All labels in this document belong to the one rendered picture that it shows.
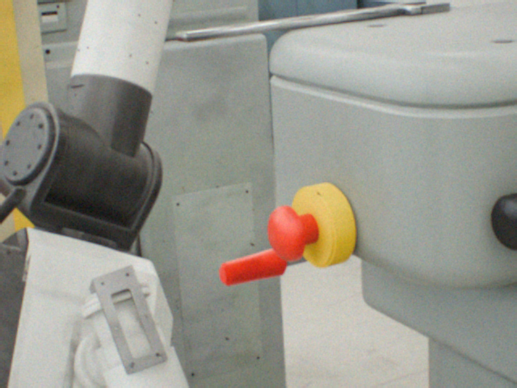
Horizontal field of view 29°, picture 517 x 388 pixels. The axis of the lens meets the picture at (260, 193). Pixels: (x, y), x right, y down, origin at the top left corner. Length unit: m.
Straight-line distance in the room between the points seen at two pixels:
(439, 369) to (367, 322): 4.11
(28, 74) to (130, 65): 1.37
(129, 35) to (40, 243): 0.24
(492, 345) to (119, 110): 0.47
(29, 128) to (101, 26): 0.14
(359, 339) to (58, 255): 3.89
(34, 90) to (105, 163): 1.41
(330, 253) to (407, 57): 0.15
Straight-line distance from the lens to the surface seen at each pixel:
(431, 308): 0.83
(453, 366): 0.89
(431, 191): 0.65
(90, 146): 1.03
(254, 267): 0.82
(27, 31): 2.42
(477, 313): 0.79
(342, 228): 0.71
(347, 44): 0.72
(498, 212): 0.64
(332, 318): 5.07
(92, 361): 0.93
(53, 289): 0.98
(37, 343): 0.96
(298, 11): 8.08
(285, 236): 0.71
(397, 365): 4.57
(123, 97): 1.06
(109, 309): 0.86
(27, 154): 1.03
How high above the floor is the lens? 1.98
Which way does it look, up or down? 16 degrees down
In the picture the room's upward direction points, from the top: 4 degrees counter-clockwise
